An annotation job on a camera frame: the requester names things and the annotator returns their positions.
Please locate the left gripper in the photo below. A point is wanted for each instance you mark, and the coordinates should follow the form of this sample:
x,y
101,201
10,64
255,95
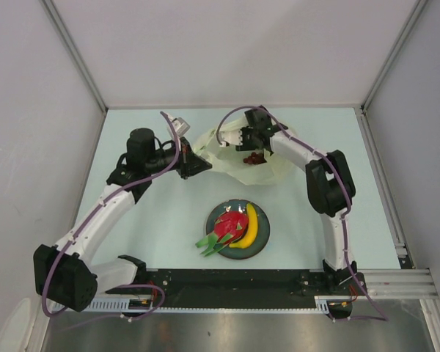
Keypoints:
x,y
190,163

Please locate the white cable duct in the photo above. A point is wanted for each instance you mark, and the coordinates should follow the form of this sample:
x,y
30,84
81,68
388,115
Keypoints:
x,y
136,305

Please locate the red fake dragon fruit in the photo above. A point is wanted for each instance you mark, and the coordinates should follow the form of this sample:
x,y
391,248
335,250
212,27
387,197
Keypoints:
x,y
227,228

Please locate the blue ceramic plate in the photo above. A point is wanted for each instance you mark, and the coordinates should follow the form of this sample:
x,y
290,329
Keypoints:
x,y
263,236

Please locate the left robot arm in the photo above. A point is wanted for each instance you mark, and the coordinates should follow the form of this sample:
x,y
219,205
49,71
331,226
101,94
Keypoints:
x,y
63,272

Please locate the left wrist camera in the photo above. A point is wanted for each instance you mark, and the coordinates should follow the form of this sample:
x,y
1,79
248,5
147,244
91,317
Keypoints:
x,y
180,126

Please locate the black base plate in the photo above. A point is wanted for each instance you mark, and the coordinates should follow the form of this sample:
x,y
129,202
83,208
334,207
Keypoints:
x,y
257,289

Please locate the yellow-green plastic bag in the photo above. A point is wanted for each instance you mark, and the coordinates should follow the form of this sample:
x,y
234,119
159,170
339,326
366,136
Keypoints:
x,y
226,160

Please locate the yellow fake banana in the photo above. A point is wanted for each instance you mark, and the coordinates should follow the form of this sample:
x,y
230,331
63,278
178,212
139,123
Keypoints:
x,y
252,230

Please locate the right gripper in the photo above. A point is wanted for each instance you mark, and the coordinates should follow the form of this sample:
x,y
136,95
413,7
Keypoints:
x,y
245,146

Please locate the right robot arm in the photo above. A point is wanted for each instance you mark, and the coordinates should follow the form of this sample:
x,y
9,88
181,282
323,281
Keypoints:
x,y
330,186

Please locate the red fake grapes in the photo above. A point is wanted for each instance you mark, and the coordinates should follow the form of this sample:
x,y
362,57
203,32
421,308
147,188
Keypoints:
x,y
255,159

